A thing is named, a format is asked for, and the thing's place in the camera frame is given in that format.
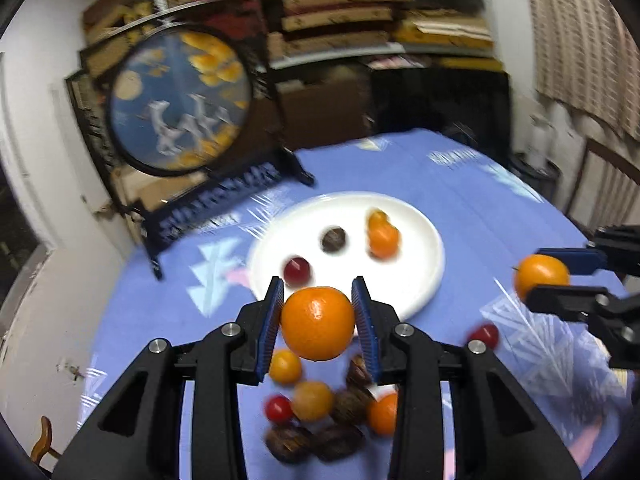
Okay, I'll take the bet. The round deer picture black stand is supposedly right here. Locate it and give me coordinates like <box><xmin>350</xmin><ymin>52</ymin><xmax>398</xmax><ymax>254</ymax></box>
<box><xmin>65</xmin><ymin>2</ymin><xmax>317</xmax><ymax>281</ymax></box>

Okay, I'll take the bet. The window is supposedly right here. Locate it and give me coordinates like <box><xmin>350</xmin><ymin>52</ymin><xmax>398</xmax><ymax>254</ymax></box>
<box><xmin>0</xmin><ymin>167</ymin><xmax>48</xmax><ymax>308</ymax></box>

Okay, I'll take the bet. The brown cardboard sheet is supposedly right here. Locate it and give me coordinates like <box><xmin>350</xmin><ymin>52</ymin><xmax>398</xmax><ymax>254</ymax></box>
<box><xmin>277</xmin><ymin>77</ymin><xmax>373</xmax><ymax>150</ymax></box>

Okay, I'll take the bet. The beige striped curtain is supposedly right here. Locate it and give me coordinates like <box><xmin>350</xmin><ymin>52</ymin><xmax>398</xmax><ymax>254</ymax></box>
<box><xmin>520</xmin><ymin>0</ymin><xmax>640</xmax><ymax>143</ymax></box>

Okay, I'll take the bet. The large orange mandarin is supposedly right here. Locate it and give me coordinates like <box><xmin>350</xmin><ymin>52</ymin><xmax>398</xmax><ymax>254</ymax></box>
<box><xmin>280</xmin><ymin>286</ymin><xmax>356</xmax><ymax>362</ymax></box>

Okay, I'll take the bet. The wooden chair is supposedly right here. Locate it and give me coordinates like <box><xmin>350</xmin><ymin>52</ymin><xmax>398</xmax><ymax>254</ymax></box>
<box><xmin>565</xmin><ymin>137</ymin><xmax>640</xmax><ymax>228</ymax></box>
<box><xmin>30</xmin><ymin>416</ymin><xmax>62</xmax><ymax>467</ymax></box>

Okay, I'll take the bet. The small orange mandarin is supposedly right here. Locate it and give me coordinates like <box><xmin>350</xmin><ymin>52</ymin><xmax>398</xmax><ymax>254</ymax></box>
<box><xmin>366</xmin><ymin>208</ymin><xmax>402</xmax><ymax>261</ymax></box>
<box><xmin>367</xmin><ymin>392</ymin><xmax>399</xmax><ymax>436</ymax></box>

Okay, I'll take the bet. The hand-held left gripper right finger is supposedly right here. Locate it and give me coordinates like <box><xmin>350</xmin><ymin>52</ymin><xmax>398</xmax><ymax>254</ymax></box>
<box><xmin>351</xmin><ymin>276</ymin><xmax>583</xmax><ymax>480</ymax></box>

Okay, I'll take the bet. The shelf with stacked boxes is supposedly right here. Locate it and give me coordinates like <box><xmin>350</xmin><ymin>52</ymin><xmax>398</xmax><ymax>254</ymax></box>
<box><xmin>82</xmin><ymin>0</ymin><xmax>503</xmax><ymax>72</ymax></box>

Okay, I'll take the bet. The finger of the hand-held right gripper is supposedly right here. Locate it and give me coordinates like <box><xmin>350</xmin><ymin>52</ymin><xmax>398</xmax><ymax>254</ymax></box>
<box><xmin>536</xmin><ymin>226</ymin><xmax>640</xmax><ymax>277</ymax></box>
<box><xmin>525</xmin><ymin>284</ymin><xmax>640</xmax><ymax>372</ymax></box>

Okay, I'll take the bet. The black round bin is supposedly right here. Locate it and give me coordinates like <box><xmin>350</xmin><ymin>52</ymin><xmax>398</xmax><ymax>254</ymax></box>
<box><xmin>509</xmin><ymin>154</ymin><xmax>562</xmax><ymax>198</ymax></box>

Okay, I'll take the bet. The black chair back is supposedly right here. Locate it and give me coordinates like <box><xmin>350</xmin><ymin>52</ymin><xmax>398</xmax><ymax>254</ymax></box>
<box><xmin>370</xmin><ymin>66</ymin><xmax>514</xmax><ymax>163</ymax></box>

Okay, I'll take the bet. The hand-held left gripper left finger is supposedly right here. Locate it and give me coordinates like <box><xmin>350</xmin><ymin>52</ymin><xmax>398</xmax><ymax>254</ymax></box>
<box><xmin>52</xmin><ymin>276</ymin><xmax>286</xmax><ymax>480</ymax></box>

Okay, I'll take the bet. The dark brown water chestnut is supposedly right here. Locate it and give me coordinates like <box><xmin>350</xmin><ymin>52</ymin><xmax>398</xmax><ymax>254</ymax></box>
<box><xmin>264</xmin><ymin>425</ymin><xmax>316</xmax><ymax>463</ymax></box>
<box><xmin>320</xmin><ymin>227</ymin><xmax>348</xmax><ymax>253</ymax></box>
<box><xmin>346</xmin><ymin>355</ymin><xmax>373</xmax><ymax>388</ymax></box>
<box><xmin>310</xmin><ymin>425</ymin><xmax>365</xmax><ymax>462</ymax></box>
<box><xmin>331</xmin><ymin>390</ymin><xmax>373</xmax><ymax>426</ymax></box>

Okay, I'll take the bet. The white metal shelf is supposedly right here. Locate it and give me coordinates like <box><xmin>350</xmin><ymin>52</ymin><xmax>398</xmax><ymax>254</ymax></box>
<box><xmin>150</xmin><ymin>0</ymin><xmax>501</xmax><ymax>72</ymax></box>

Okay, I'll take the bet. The blue printed tablecloth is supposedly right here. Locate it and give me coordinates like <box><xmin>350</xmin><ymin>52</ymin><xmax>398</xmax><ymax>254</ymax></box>
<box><xmin>85</xmin><ymin>127</ymin><xmax>640</xmax><ymax>480</ymax></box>

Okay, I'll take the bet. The white round plate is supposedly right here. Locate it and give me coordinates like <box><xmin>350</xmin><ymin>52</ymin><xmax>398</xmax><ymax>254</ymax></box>
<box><xmin>248</xmin><ymin>191</ymin><xmax>446</xmax><ymax>322</ymax></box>

